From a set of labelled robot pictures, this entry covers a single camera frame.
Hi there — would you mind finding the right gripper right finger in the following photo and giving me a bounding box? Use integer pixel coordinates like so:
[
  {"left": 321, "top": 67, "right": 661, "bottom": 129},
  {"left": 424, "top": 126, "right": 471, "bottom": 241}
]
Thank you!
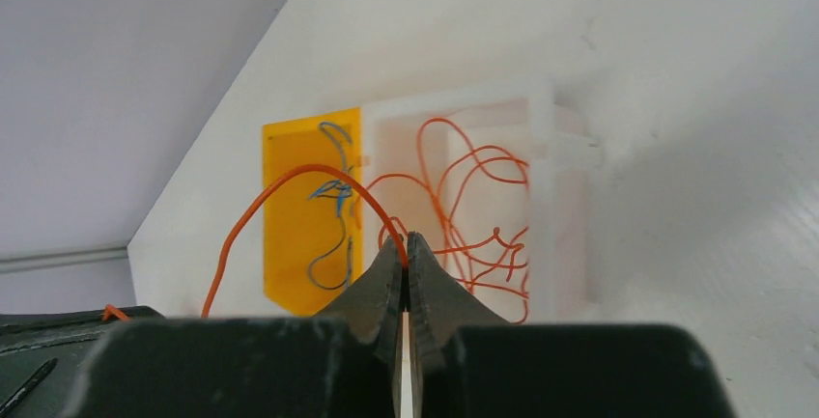
[{"left": 407, "top": 232, "right": 508, "bottom": 371}]

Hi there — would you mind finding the white plastic bin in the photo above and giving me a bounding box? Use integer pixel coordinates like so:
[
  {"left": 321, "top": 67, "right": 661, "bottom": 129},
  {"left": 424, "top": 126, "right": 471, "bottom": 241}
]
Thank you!
[{"left": 361, "top": 77, "right": 603, "bottom": 323}]

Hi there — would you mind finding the orange plastic bin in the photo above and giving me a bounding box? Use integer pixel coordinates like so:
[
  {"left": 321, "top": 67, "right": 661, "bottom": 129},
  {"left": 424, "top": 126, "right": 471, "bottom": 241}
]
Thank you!
[{"left": 262, "top": 108, "right": 363, "bottom": 316}]

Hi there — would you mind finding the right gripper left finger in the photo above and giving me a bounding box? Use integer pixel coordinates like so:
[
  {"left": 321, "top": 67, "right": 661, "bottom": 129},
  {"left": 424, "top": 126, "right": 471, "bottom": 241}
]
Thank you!
[{"left": 317, "top": 238, "right": 406, "bottom": 368}]

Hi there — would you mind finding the orange wire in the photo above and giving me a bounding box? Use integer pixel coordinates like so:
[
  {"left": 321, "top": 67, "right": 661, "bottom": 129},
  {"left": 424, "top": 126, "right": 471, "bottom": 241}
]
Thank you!
[
  {"left": 101, "top": 163, "right": 410, "bottom": 321},
  {"left": 365, "top": 117, "right": 532, "bottom": 325}
]

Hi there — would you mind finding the blue wire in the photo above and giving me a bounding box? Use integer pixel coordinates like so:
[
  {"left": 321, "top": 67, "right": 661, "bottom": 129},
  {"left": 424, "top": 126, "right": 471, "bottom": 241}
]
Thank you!
[{"left": 306, "top": 121, "right": 358, "bottom": 292}]

